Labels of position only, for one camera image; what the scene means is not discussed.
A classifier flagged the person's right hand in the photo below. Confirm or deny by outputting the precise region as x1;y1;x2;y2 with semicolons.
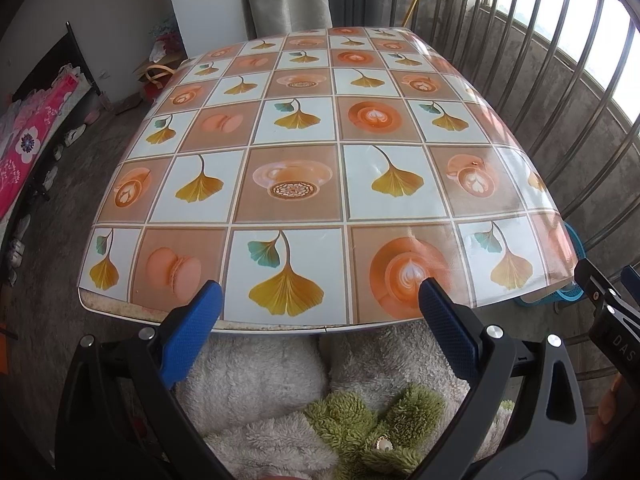
589;374;626;444

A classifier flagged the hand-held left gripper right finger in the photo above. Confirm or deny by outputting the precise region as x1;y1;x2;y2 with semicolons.
415;276;588;480

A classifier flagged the metal window railing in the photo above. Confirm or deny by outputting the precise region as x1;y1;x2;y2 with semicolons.
380;0;640;391

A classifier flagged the pink floral blanket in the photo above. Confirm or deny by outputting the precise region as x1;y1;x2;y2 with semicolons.
0;72;84;221

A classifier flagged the black bed frame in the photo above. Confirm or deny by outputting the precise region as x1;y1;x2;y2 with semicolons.
11;21;104;106

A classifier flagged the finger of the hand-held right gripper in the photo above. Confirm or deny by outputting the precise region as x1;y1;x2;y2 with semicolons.
619;265;640;307
573;258;614;314

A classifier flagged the blue plastic basket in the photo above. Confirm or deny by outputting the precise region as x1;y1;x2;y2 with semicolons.
520;222;590;307

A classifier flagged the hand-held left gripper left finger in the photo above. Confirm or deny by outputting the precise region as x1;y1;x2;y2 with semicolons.
55;280;224;480

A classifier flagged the red bag with tan handles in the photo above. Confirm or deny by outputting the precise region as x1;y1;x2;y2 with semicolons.
141;62;177;102

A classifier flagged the grey shoe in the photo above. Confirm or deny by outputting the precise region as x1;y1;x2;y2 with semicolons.
7;214;32;267

